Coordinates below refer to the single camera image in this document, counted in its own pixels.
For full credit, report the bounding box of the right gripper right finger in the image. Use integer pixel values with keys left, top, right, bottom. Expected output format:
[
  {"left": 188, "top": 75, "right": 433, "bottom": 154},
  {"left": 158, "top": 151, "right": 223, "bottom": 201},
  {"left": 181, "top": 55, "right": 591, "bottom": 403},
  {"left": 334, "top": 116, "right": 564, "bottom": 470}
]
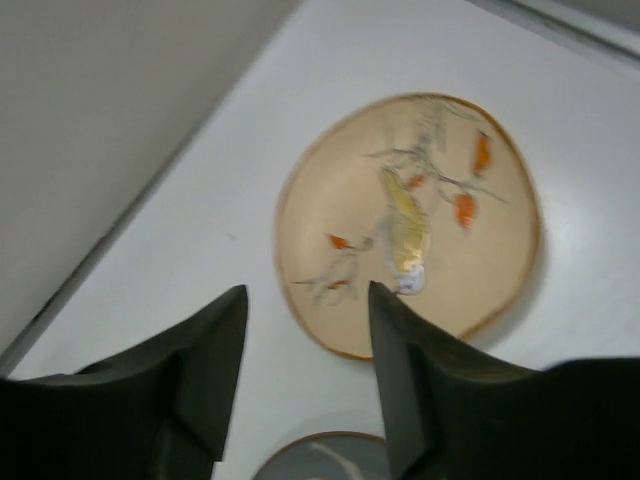
[{"left": 368, "top": 282, "right": 639, "bottom": 479}]

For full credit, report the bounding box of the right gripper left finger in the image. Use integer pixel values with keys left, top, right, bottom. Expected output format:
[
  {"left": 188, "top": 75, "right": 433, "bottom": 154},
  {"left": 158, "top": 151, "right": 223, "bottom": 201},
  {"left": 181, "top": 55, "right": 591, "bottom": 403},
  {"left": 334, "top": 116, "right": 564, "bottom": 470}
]
[{"left": 1, "top": 285, "right": 249, "bottom": 479}]

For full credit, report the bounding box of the dark grey deer plate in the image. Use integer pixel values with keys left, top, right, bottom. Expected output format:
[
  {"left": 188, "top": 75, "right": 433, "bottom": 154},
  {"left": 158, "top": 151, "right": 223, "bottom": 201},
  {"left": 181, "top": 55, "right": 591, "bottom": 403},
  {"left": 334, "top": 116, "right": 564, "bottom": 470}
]
[{"left": 252, "top": 431, "right": 392, "bottom": 480}]

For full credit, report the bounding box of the cream bird painted plate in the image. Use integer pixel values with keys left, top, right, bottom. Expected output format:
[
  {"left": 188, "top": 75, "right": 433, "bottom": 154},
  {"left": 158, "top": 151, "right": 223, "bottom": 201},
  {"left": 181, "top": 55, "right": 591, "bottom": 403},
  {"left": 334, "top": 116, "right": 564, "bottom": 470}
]
[{"left": 274, "top": 92, "right": 544, "bottom": 362}]

